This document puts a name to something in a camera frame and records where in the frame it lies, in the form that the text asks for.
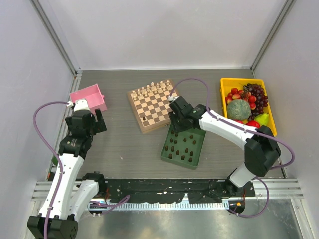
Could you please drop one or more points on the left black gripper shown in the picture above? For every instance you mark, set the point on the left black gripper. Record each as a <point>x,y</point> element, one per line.
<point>98,126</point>

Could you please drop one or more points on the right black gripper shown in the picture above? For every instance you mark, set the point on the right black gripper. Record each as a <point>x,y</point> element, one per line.
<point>177,128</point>

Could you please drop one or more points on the green plastic tray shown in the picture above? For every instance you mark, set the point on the green plastic tray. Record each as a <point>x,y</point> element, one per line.
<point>188,160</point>

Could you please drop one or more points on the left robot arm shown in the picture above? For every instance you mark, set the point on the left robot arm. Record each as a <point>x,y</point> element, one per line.
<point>59,216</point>

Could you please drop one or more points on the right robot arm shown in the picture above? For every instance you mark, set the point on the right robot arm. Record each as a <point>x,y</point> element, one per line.
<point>261,150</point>

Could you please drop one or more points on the light chess pieces row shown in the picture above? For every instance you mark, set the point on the light chess pieces row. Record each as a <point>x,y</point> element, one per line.
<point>153,90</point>

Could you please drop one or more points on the pink plastic box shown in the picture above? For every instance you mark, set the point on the pink plastic box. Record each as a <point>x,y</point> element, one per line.
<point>93,96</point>

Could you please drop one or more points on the wooden chessboard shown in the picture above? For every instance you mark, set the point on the wooden chessboard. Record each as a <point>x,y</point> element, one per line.
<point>156,112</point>

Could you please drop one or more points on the green melon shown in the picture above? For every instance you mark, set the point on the green melon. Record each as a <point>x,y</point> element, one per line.
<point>238,110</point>

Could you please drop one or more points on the red cherries cluster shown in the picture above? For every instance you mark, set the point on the red cherries cluster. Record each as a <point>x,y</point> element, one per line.
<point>244,94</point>

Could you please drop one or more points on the red apple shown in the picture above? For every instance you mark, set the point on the red apple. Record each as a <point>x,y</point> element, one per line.
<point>253,124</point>

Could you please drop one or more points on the purple grape bunch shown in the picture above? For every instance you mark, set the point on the purple grape bunch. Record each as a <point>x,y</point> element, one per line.
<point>255,95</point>

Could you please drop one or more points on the green pear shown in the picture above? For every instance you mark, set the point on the green pear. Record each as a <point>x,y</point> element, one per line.
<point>262,119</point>

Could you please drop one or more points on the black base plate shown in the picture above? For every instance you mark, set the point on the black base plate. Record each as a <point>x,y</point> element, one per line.
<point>168,191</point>

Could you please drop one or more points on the aluminium frame rail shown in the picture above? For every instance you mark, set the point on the aluminium frame rail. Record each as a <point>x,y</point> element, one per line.
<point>265,191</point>

